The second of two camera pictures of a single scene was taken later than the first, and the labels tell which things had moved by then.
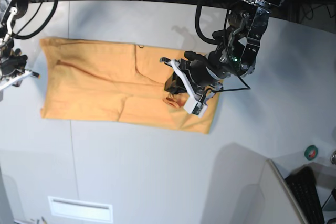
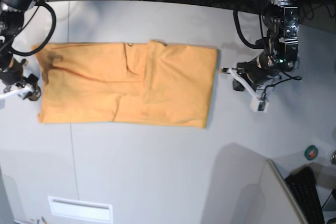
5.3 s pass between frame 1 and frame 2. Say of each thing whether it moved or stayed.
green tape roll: stayed
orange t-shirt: stayed
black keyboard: stayed
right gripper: moved
